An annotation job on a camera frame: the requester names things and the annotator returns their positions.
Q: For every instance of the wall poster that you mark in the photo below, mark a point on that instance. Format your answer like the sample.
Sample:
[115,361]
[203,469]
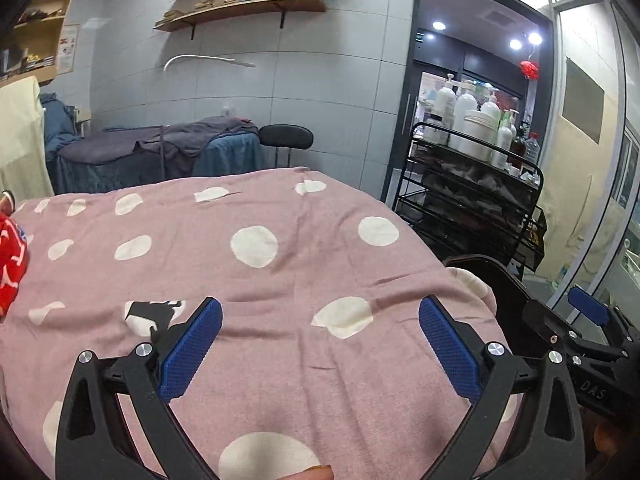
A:
[67,47]

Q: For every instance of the black round stool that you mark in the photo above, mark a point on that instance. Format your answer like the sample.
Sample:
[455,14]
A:
[291,137]

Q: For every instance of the white pump bottle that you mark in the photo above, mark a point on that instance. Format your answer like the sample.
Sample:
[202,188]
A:
[442,115]

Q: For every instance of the large white tub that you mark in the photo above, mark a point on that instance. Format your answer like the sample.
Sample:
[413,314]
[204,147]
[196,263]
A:
[478,132]

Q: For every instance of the pink polka dot bedspread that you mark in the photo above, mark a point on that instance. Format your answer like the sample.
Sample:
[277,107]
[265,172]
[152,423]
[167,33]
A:
[321,359]

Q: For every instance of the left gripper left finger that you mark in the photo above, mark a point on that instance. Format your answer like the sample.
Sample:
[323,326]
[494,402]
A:
[94,441]

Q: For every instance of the cream cloth covered chair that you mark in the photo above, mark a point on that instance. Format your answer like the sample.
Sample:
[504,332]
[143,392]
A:
[23,159]

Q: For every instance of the dark brown bottle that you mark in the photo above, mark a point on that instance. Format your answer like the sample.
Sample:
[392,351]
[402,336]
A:
[517,149]

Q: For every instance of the wooden cubby shelf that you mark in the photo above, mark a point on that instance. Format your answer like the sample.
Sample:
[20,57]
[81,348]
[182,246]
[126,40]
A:
[32,46]

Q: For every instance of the red patterned cloth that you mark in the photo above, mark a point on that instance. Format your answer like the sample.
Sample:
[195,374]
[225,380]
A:
[14,256]

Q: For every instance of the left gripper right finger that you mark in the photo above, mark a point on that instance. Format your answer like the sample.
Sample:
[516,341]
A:
[545,441]

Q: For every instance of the dark brown trash bin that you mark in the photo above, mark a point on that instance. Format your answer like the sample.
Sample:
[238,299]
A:
[510,299]

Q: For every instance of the massage bed with blue covers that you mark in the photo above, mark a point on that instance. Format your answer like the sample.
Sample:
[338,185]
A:
[117,158]

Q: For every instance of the person's left hand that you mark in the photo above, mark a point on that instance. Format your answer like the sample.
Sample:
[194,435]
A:
[320,472]

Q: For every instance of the black wire shelf cart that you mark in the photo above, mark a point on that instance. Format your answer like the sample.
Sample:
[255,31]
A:
[460,205]

